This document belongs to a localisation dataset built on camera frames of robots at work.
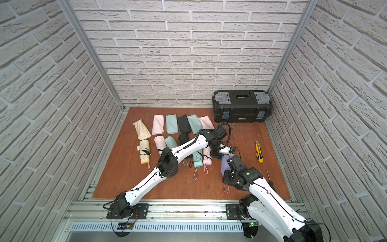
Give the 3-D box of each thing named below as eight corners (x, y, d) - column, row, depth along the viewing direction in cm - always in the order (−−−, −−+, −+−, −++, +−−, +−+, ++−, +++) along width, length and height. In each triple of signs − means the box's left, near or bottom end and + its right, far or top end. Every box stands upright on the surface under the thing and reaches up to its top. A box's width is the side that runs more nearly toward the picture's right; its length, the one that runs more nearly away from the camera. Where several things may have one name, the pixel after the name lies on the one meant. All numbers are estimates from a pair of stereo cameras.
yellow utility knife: (257, 162, 93) (258, 161, 92) (253, 142, 103) (254, 140, 101) (263, 163, 93) (264, 161, 91) (258, 142, 102) (259, 141, 101)
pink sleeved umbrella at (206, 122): (204, 131, 107) (204, 130, 105) (198, 118, 115) (198, 117, 113) (214, 129, 108) (214, 127, 107) (207, 116, 116) (208, 114, 115)
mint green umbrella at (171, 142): (169, 150, 97) (168, 148, 94) (164, 141, 101) (163, 139, 99) (178, 146, 99) (177, 143, 97) (172, 137, 104) (172, 134, 101)
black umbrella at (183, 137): (178, 145, 99) (177, 143, 98) (179, 135, 105) (179, 133, 103) (188, 145, 100) (188, 143, 98) (188, 135, 105) (188, 133, 103)
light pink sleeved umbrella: (152, 135, 105) (151, 133, 103) (154, 116, 116) (153, 114, 114) (163, 134, 106) (163, 132, 104) (164, 115, 117) (163, 113, 115)
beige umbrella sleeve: (139, 142, 101) (138, 139, 98) (132, 126, 109) (130, 123, 106) (151, 136, 104) (150, 133, 101) (143, 122, 112) (142, 118, 109)
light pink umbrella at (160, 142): (158, 155, 95) (157, 153, 92) (155, 139, 102) (153, 136, 100) (168, 152, 96) (167, 149, 94) (164, 136, 104) (163, 133, 102)
